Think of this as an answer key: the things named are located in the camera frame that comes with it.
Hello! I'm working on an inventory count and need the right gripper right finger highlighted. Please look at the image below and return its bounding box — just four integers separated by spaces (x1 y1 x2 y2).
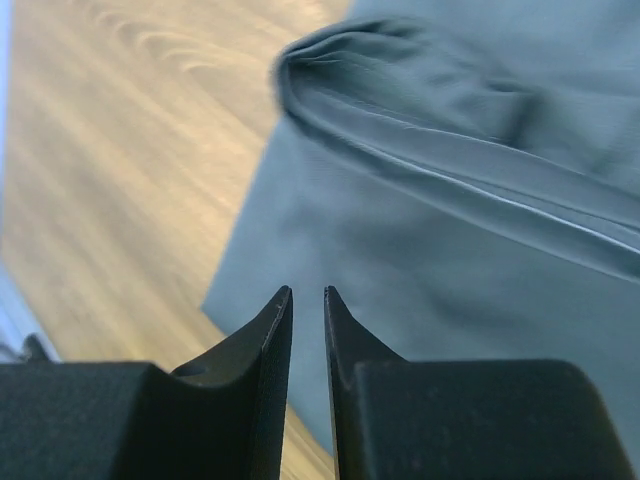
324 287 635 479

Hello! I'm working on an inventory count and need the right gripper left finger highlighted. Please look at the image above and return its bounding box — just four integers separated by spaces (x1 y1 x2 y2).
1 286 293 479

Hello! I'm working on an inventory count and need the grey t shirt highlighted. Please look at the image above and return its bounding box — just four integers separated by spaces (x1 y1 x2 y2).
203 1 639 462

